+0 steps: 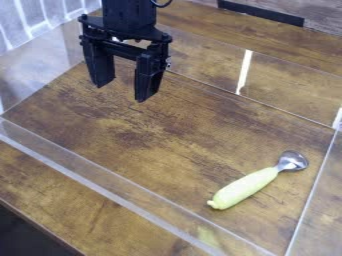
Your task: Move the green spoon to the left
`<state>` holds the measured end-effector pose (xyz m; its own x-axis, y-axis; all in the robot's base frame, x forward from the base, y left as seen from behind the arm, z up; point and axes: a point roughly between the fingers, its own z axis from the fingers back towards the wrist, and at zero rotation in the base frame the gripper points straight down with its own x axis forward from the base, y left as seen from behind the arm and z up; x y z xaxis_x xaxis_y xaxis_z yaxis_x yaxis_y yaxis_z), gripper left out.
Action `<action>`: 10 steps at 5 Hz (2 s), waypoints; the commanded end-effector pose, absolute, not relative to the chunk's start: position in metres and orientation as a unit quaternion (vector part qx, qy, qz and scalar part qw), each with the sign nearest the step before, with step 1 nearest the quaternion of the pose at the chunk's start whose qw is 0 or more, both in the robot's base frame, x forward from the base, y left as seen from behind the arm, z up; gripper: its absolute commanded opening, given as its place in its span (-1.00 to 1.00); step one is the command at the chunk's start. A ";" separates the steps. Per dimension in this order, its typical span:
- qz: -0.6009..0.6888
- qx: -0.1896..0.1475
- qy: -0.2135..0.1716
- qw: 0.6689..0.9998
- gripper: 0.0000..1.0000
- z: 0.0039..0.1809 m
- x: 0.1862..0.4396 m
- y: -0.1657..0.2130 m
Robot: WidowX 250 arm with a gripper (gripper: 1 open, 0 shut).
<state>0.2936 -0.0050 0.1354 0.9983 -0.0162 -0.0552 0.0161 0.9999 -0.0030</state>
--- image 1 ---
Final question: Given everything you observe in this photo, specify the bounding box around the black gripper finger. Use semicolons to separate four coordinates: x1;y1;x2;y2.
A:
136;43;170;103
81;36;116;88

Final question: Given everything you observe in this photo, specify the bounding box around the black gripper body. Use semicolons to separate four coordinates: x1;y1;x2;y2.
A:
78;0;173;59

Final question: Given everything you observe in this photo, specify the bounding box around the black strip on table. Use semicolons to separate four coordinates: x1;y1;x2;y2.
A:
217;0;305;27

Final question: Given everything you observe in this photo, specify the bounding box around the black cable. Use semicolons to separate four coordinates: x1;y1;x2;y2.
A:
149;0;174;9

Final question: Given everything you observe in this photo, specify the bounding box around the clear acrylic enclosure wall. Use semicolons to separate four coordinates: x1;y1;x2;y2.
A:
0;30;342;256

